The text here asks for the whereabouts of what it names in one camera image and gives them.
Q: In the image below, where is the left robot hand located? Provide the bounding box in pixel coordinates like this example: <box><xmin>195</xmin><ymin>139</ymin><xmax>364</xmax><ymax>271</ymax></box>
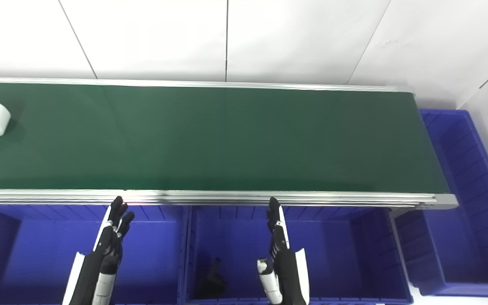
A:
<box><xmin>62</xmin><ymin>196</ymin><xmax>135</xmax><ymax>305</ymax></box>

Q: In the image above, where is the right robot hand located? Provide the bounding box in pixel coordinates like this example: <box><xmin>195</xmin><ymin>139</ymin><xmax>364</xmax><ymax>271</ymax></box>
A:
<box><xmin>257</xmin><ymin>197</ymin><xmax>311</xmax><ymax>305</ymax></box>

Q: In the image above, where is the blue plastic bin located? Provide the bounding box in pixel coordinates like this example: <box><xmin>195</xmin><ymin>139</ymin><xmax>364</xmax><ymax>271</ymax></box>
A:
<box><xmin>0</xmin><ymin>205</ymin><xmax>188</xmax><ymax>305</ymax></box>
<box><xmin>183</xmin><ymin>205</ymin><xmax>414</xmax><ymax>305</ymax></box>
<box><xmin>394</xmin><ymin>109</ymin><xmax>488</xmax><ymax>297</ymax></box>

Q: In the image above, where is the black plastic part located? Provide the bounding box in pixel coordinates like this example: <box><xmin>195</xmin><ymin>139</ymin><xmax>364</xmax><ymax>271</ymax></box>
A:
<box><xmin>202</xmin><ymin>257</ymin><xmax>228</xmax><ymax>298</ymax></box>

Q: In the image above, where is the green conveyor belt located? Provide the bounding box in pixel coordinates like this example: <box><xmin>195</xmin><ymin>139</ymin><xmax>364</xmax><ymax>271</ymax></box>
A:
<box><xmin>0</xmin><ymin>77</ymin><xmax>459</xmax><ymax>211</ymax></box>

